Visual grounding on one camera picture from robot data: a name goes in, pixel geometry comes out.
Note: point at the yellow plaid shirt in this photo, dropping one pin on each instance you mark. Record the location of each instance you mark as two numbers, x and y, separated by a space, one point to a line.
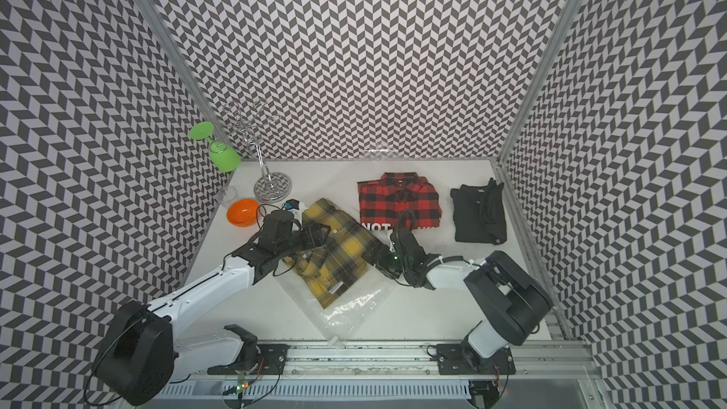
334 267

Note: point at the orange plastic bowl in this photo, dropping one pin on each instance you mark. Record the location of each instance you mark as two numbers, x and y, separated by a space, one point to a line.
242 213

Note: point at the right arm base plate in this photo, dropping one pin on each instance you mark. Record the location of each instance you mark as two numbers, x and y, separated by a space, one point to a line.
455 359

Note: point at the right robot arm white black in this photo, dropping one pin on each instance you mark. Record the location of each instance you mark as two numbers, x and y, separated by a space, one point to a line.
513 303

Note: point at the chrome glass holder stand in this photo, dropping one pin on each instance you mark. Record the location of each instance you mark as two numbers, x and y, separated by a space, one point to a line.
246 125

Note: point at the red black plaid shirt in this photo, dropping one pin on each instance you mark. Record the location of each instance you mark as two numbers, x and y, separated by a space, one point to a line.
383 201

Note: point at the clear plastic vacuum bag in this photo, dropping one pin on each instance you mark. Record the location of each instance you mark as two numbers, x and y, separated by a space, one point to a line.
340 320

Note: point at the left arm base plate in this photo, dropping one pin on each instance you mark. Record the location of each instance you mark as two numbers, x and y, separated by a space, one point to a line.
259 359

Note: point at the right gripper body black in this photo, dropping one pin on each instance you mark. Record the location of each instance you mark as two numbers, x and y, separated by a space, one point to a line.
391 263

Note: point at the black folded shirt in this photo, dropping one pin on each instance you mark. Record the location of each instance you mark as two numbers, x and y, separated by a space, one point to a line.
479 214

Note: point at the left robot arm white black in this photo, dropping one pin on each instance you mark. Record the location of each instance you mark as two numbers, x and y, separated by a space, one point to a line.
142 350

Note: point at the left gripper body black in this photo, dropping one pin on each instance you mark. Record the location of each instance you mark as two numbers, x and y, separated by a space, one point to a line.
297 240

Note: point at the green plastic wine glass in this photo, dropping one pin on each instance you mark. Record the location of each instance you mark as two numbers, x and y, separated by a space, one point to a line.
224 157

